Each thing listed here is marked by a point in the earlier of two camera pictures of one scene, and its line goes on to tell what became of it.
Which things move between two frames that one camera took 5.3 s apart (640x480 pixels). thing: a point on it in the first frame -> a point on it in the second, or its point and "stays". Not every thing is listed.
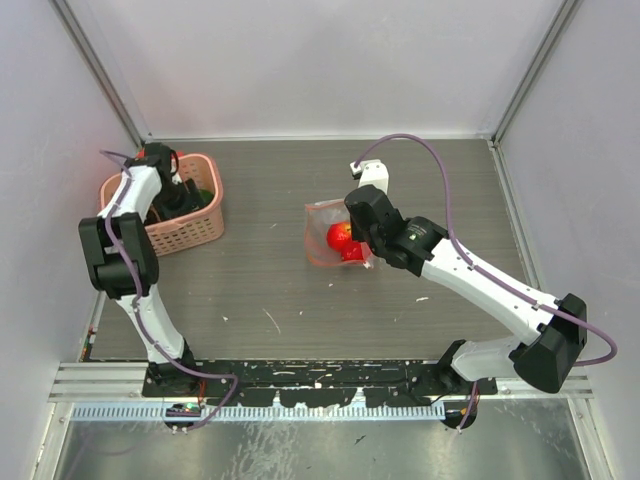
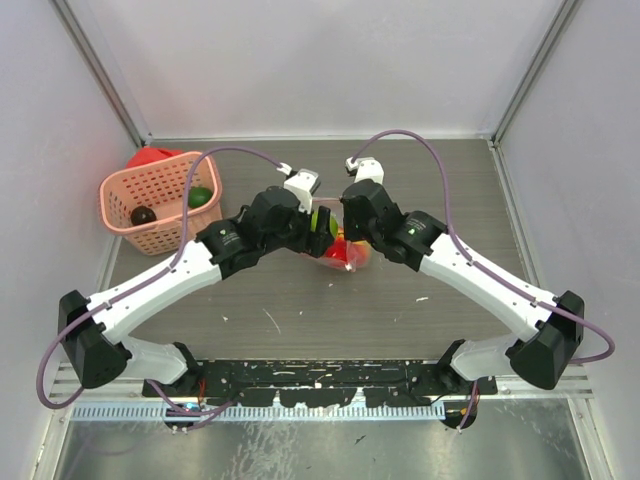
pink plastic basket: [189, 230] stays
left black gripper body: [176, 199] -> [296, 236]
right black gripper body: [360, 235] stays
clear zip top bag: [328, 236] stays
